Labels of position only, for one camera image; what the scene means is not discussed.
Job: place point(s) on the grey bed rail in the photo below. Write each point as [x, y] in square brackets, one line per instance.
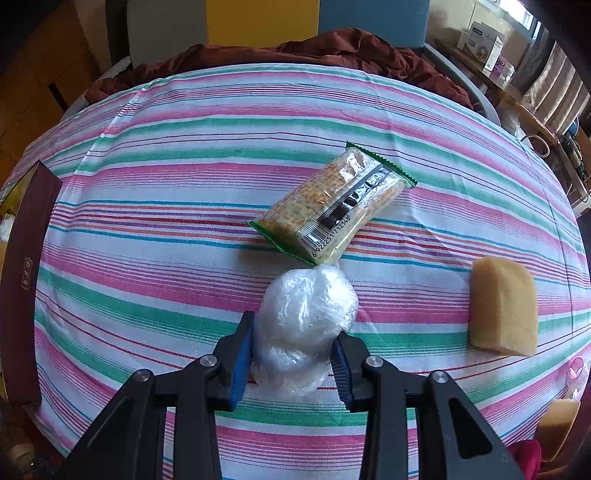
[99, 83]
[466, 83]

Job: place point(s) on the yellow sponge block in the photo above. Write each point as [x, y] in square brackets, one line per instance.
[558, 429]
[503, 307]

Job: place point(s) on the white blue carton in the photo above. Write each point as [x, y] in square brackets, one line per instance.
[482, 44]

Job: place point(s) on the green-edged cracker packet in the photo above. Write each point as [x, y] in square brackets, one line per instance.
[332, 203]

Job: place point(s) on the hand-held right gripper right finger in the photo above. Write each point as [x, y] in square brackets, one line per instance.
[342, 369]

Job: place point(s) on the striped bed sheet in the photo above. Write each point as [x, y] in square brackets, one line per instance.
[184, 230]

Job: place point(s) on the checked beige curtain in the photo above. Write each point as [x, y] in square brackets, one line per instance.
[556, 90]

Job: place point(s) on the grey yellow blue headboard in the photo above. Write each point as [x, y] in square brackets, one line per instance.
[277, 23]

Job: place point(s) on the wooden desk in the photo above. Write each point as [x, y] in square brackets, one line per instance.
[531, 106]

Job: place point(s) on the maroon blanket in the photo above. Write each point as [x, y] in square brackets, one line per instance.
[323, 57]

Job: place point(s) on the orange wooden wardrobe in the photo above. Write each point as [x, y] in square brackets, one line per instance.
[41, 60]

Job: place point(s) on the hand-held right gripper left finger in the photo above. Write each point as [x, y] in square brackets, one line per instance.
[241, 364]

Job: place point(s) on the red garment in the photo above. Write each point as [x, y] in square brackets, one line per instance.
[526, 457]

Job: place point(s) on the white plastic-wrapped ball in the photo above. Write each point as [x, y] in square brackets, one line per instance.
[304, 318]

